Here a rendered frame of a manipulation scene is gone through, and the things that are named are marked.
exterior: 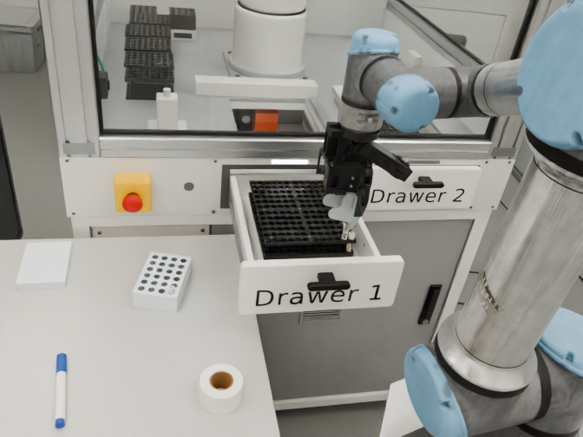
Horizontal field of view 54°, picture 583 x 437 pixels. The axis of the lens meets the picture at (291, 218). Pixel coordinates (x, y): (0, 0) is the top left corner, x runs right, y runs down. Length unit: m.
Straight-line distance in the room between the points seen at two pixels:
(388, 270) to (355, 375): 0.83
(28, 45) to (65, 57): 3.06
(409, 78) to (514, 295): 0.34
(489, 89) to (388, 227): 0.68
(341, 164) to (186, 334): 0.41
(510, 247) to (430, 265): 0.99
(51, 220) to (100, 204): 1.45
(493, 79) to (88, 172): 0.80
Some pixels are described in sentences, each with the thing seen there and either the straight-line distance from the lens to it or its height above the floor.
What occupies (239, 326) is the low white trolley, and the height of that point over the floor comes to 0.76.
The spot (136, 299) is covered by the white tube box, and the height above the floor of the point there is 0.78.
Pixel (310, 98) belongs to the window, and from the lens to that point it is 1.20.
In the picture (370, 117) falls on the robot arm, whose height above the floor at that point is 1.17.
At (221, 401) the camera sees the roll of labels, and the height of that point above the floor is 0.80.
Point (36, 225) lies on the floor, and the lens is 2.69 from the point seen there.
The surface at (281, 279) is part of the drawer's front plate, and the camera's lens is 0.97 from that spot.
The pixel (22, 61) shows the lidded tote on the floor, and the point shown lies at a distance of 4.24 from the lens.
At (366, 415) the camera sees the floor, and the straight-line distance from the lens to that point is 1.96.
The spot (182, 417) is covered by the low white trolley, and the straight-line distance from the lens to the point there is 0.95.
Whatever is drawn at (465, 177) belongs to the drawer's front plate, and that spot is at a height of 0.91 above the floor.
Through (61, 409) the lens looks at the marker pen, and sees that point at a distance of 0.96.
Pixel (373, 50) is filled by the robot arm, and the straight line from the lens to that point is 0.88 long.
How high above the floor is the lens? 1.53
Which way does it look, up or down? 34 degrees down
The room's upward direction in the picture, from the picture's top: 8 degrees clockwise
